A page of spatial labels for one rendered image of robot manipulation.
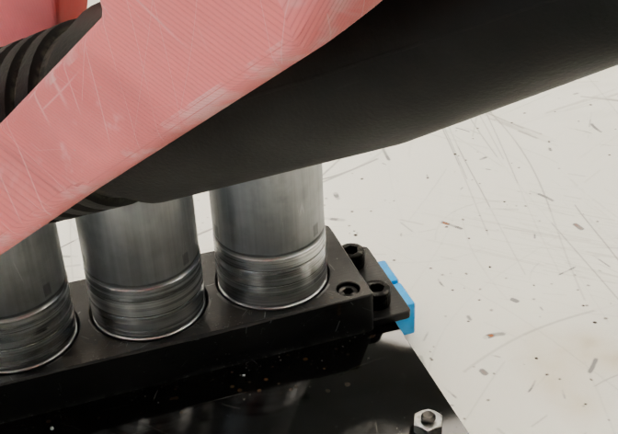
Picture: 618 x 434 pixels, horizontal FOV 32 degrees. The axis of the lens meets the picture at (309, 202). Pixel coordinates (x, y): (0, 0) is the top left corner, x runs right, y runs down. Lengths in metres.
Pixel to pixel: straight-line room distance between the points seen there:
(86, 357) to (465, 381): 0.08
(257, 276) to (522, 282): 0.08
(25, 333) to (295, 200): 0.06
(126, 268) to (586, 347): 0.11
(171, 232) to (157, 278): 0.01
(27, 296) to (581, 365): 0.12
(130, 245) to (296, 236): 0.03
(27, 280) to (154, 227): 0.03
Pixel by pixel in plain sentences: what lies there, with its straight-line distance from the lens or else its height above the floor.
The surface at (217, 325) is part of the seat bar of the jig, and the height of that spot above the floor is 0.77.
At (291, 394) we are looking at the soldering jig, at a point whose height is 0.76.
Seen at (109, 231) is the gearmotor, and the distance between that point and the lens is 0.21.
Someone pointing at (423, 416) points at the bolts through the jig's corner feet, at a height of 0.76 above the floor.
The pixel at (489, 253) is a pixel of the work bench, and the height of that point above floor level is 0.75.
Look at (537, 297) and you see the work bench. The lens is 0.27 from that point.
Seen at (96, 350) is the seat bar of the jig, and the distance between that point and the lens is 0.23.
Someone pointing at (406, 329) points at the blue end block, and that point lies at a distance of 0.25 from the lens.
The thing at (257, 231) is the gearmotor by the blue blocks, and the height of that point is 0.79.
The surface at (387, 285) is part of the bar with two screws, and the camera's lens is 0.24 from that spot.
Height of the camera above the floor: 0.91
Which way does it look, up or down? 32 degrees down
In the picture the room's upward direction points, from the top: 3 degrees counter-clockwise
